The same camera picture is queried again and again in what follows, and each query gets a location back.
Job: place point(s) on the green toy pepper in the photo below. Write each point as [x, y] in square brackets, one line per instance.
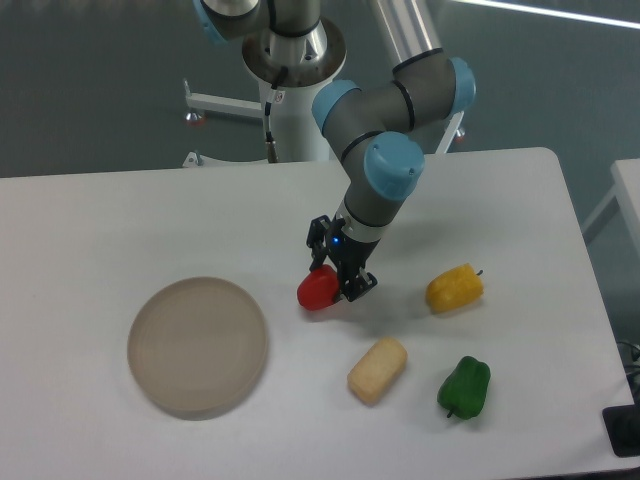
[464, 391]

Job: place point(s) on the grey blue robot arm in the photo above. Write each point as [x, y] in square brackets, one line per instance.
[382, 174]

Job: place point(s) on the red toy pepper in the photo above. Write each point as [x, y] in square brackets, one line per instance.
[319, 289]

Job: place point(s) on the black device at table edge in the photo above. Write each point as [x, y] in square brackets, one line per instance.
[622, 422]

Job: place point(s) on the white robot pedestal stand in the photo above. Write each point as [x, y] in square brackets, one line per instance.
[295, 55]

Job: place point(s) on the beige toy bread loaf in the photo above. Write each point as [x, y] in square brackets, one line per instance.
[377, 370]

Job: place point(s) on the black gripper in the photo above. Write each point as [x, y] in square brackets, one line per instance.
[326, 238]

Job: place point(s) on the beige round plate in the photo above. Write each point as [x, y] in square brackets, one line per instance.
[198, 347]

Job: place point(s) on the white side table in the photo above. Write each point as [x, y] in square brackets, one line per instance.
[622, 197]

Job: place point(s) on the yellow toy pepper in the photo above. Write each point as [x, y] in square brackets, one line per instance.
[453, 289]

